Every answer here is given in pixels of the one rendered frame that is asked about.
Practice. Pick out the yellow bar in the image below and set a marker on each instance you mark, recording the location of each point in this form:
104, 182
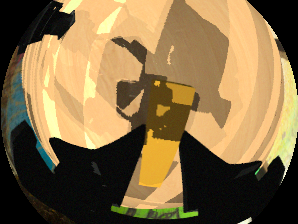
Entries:
168, 113

